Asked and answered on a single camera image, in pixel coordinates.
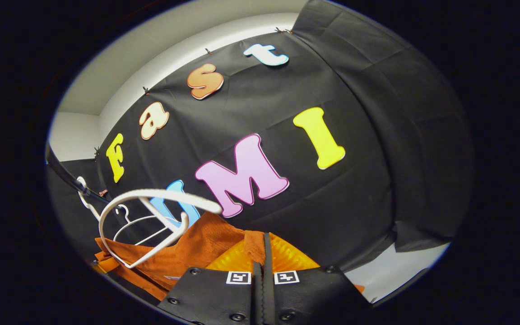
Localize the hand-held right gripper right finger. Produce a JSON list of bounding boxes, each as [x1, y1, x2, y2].
[[264, 232, 371, 325]]

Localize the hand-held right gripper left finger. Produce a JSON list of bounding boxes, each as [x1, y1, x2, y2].
[[157, 239, 265, 325]]

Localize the orange corduroy shirt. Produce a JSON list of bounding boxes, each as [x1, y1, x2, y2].
[[93, 211, 364, 302]]

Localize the white plastic hanger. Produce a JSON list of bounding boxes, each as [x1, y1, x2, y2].
[[77, 176, 184, 246], [99, 189, 223, 269]]

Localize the black backdrop cloth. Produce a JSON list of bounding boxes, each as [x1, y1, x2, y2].
[[46, 0, 475, 289]]

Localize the black clothes rail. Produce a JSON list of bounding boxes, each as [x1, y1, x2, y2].
[[46, 144, 111, 204]]

